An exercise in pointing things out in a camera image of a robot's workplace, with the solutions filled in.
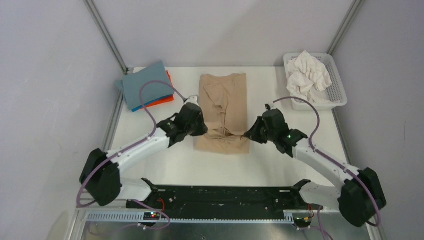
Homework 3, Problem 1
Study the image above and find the beige t shirt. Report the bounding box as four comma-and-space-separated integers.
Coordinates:
194, 73, 250, 155

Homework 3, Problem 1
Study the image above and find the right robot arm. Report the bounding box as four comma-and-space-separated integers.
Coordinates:
243, 109, 387, 227

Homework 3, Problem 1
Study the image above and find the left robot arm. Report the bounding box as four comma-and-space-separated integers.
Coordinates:
79, 102, 208, 208

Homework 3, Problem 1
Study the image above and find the folded orange t shirt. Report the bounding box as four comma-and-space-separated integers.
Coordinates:
140, 68, 174, 107

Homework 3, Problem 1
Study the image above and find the folded bright blue t shirt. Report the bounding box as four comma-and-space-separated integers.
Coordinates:
127, 95, 175, 112

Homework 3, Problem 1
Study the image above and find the crumpled white t shirt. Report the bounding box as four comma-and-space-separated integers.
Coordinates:
285, 51, 333, 104

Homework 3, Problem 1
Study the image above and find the white plastic basket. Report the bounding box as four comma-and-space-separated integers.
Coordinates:
283, 52, 348, 110

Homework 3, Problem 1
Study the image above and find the folded grey-blue t shirt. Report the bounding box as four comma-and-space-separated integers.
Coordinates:
115, 61, 174, 112

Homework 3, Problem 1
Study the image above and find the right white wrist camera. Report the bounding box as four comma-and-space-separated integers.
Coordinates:
265, 103, 275, 111

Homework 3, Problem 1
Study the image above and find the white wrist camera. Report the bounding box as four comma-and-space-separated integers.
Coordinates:
184, 95, 199, 106
265, 103, 275, 111

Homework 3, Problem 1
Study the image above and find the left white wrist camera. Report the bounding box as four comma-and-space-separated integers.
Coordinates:
184, 95, 199, 106

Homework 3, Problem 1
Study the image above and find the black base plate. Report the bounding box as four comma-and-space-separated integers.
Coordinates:
142, 185, 309, 219

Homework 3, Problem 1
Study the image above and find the white slotted cable duct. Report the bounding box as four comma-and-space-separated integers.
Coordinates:
85, 211, 294, 224

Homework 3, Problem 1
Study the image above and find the left aluminium frame post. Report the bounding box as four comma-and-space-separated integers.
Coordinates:
83, 0, 129, 75

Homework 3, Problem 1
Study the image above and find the aluminium frame post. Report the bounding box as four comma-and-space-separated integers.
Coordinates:
83, 0, 129, 75
326, 0, 366, 55

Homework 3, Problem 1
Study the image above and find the right aluminium frame post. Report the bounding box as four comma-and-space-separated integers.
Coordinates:
326, 0, 366, 55

